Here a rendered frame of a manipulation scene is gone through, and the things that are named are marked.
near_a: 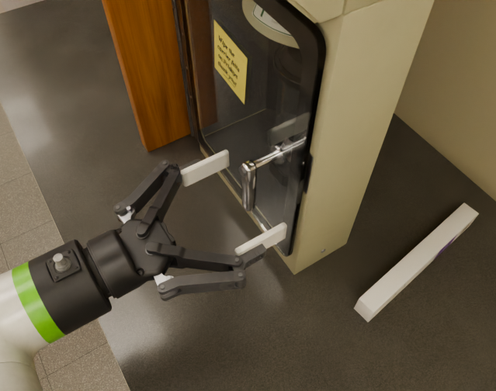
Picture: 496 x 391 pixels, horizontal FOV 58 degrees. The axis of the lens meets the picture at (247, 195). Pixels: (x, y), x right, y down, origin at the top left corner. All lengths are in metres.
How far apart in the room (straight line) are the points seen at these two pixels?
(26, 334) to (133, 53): 0.45
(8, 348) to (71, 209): 0.41
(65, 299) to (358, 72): 0.37
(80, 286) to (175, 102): 0.46
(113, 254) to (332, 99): 0.28
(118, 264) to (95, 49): 0.76
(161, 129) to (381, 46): 0.54
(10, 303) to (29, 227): 1.59
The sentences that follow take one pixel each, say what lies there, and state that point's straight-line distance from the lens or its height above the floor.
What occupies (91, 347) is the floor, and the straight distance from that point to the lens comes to 1.78.
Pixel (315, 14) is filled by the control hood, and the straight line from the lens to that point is 0.37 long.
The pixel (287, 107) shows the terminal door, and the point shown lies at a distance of 0.49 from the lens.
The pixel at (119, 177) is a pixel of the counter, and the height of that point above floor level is 0.94.
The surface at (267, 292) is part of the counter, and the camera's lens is 0.74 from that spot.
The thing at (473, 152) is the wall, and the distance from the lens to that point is 0.97.
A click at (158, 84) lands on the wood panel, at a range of 0.82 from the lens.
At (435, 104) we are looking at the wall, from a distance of 0.98.
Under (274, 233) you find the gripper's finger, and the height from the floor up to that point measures 1.16.
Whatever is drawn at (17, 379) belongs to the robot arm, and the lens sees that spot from 0.49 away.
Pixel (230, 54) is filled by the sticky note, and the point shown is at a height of 1.28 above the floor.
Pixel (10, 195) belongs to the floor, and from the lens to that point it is 2.24.
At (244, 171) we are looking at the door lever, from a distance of 0.53.
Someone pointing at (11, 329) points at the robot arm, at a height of 1.18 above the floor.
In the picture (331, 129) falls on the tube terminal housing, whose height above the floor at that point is 1.27.
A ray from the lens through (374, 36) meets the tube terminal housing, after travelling 0.43.
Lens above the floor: 1.62
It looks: 55 degrees down
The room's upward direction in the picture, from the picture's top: straight up
